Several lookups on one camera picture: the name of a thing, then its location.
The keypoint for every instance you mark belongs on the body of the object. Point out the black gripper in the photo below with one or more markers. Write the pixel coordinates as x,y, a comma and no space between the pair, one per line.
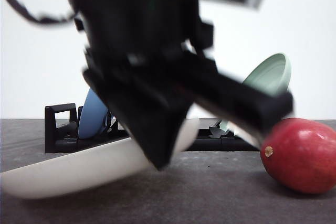
137,45

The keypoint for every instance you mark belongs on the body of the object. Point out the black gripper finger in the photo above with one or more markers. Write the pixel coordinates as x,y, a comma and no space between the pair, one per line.
154,108
246,107

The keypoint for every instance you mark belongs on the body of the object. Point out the white plate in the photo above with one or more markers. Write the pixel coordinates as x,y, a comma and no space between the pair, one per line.
89,172

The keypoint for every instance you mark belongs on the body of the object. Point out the red pomegranate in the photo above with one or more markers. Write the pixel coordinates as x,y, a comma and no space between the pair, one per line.
300,155

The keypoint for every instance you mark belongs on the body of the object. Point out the green plate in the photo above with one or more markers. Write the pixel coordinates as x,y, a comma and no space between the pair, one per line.
273,74

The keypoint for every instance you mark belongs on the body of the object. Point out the blue plate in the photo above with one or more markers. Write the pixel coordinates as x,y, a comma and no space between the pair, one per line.
93,118

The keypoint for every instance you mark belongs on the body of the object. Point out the black plate rack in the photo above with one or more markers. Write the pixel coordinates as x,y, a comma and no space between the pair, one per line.
61,133

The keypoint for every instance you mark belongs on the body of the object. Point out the black cable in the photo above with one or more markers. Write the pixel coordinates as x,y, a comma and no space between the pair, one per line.
42,17

